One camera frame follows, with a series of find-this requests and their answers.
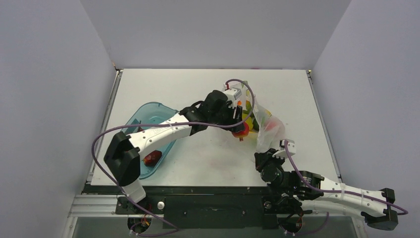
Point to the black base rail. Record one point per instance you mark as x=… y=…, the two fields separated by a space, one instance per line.
x=211 y=207

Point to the yellow fake fruit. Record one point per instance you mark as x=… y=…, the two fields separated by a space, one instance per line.
x=251 y=122

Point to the clear plastic bag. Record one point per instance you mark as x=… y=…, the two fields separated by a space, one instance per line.
x=270 y=129

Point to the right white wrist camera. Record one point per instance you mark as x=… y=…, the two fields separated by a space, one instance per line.
x=285 y=149

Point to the red fake apple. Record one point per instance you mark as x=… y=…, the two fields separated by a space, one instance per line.
x=243 y=133

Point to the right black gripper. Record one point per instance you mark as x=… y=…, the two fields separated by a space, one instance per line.
x=263 y=158

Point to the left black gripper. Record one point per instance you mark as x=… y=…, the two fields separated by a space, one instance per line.
x=235 y=114

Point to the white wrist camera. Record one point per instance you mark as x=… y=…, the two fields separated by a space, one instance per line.
x=233 y=92
x=285 y=149

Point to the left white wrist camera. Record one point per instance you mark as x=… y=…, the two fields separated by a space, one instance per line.
x=233 y=92

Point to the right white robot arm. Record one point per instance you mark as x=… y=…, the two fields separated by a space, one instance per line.
x=296 y=192

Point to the red fake berry cluster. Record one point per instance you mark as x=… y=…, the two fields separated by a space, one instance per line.
x=152 y=158

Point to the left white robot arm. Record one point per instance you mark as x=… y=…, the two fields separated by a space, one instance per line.
x=125 y=152

